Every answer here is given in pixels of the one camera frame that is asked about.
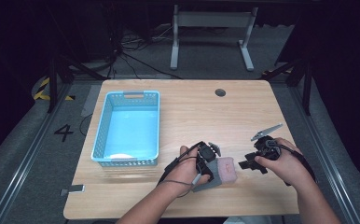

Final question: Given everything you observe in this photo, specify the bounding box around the grey tape patch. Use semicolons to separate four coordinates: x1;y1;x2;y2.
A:
80;84;102;118

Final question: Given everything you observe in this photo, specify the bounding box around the grey left gripper cable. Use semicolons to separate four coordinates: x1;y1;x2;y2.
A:
160;173;202;199

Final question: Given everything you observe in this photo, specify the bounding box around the black floor cable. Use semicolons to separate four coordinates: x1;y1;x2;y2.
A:
118;52;183;80

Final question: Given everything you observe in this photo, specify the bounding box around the person's white clothing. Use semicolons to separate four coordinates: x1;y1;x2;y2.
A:
224;216;273;224

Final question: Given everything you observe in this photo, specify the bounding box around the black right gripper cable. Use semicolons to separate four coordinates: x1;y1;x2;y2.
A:
272;140;320;187

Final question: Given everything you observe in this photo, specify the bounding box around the grey metal desk frame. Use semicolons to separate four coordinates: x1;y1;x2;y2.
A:
170;4;259;72

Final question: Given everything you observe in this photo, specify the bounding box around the bundle of floor cables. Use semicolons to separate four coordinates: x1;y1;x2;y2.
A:
116;25;173;53

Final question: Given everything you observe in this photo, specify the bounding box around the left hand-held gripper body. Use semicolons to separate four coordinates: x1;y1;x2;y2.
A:
195;141;222;175

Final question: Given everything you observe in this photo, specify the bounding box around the thin black cable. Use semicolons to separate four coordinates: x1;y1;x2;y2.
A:
78;113;94;137

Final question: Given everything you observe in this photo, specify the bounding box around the person's left hand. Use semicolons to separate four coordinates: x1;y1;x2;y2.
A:
164;145;212;198

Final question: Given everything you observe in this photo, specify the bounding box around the light blue plastic basket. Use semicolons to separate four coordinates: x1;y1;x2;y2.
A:
90;90;161;168

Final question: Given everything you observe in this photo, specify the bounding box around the grey and pink sock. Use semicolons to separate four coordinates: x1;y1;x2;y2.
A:
210;156;239;188
191;175;232;193

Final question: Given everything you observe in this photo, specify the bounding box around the person's right hand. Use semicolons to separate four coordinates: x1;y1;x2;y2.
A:
254;137;316;189

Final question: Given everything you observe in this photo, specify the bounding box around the black metal stand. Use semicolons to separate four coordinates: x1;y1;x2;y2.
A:
46;52;107;114
260;57;313;117

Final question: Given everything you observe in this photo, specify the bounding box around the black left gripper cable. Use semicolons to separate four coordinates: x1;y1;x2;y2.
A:
157;141;206;187

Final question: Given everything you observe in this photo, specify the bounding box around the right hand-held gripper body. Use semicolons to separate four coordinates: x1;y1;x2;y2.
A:
250;122;284;161

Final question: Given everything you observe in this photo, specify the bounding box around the yellow black hazard tape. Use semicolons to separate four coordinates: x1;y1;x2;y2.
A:
33;77;76;102

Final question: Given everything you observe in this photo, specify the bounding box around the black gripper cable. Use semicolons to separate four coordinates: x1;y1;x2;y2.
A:
157;141;206;187
272;140;320;187

